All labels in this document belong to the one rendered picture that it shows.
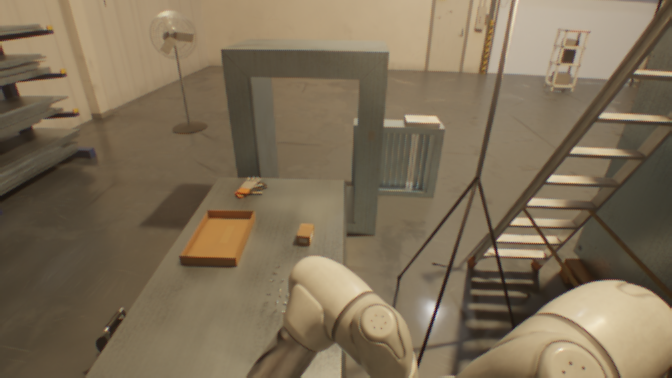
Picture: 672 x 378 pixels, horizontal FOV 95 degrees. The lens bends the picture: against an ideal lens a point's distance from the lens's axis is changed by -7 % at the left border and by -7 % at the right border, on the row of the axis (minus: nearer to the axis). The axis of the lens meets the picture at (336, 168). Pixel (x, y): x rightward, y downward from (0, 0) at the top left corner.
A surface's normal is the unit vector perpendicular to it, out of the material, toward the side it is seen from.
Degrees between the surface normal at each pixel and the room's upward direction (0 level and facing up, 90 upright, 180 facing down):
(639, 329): 25
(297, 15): 90
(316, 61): 90
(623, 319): 9
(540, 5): 90
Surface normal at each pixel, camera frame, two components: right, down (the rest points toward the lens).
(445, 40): -0.09, 0.46
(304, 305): -0.54, -0.40
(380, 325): -0.09, -0.71
